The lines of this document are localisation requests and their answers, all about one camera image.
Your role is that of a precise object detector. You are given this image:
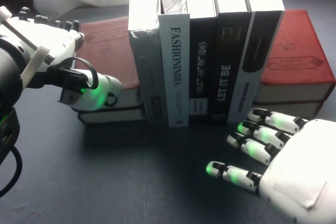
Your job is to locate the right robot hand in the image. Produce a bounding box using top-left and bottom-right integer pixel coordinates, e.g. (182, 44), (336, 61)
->
(205, 107), (336, 224)

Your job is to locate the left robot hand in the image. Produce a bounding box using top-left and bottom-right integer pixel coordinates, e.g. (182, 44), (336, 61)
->
(0, 7), (124, 111)

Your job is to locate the black LET IT BE book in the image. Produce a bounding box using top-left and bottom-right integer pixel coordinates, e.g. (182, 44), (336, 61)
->
(208, 0), (252, 127)

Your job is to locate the red embossed cover book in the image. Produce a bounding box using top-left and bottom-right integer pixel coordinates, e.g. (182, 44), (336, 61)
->
(254, 8), (336, 103)
(75, 15), (144, 111)

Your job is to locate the grey foil wrapped book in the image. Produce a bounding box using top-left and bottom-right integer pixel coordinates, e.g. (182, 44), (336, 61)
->
(128, 0), (170, 125)

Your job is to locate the white FASHIONINDIA book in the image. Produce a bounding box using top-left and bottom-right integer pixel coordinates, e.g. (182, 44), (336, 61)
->
(156, 0), (191, 129)

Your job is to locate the white book black stripe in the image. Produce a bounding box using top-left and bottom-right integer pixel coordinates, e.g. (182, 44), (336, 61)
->
(226, 0), (286, 123)

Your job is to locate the black book white lettering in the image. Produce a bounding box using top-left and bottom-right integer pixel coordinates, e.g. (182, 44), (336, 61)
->
(184, 0), (219, 125)

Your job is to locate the grey table cloth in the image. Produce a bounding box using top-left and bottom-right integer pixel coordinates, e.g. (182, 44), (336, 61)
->
(0, 6), (336, 224)

